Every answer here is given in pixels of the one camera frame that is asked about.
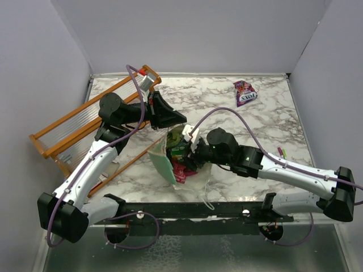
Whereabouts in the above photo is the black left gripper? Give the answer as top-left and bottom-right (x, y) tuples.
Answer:
(120, 90), (188, 130)

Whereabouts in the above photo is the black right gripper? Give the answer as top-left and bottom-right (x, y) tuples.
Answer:
(178, 138), (231, 172)

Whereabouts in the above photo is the green snack packet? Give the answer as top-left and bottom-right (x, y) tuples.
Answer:
(166, 125), (190, 161)

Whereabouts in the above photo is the green paper gift bag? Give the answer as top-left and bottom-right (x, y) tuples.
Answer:
(146, 124), (216, 211)

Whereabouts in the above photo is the pink purple snack packet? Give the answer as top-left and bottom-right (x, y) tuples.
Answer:
(233, 80), (258, 107)

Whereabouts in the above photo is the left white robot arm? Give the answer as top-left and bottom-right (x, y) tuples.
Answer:
(37, 91), (187, 243)

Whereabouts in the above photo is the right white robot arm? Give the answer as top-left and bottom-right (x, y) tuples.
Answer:
(182, 126), (356, 222)

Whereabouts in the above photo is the orange wooden rack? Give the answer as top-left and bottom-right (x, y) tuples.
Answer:
(29, 64), (178, 200)

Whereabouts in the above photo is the colourful pen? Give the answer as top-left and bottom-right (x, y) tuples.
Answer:
(277, 147), (287, 159)

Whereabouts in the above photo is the small white box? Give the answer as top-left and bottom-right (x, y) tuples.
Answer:
(97, 161), (120, 184)

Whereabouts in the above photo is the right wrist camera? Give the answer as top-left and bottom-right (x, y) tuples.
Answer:
(181, 124), (201, 153)

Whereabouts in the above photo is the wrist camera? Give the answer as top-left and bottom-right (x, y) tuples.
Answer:
(181, 124), (201, 153)
(138, 69), (160, 92)

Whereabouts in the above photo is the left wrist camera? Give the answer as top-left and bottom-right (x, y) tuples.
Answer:
(138, 69), (160, 92)

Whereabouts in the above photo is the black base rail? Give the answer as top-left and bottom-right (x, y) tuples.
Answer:
(97, 198), (293, 236)

